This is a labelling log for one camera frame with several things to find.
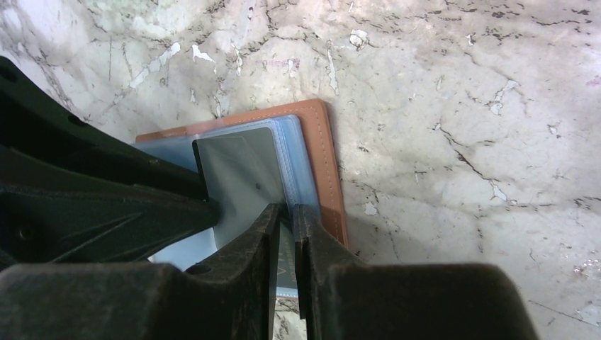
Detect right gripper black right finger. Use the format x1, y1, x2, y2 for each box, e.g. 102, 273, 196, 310
293, 205, 537, 339

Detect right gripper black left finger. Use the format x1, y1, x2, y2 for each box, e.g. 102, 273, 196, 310
1, 204, 281, 339

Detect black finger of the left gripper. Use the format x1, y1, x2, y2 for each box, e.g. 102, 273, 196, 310
1, 57, 220, 268

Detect brown leather card holder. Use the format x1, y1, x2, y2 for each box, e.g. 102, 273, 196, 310
134, 99, 348, 298

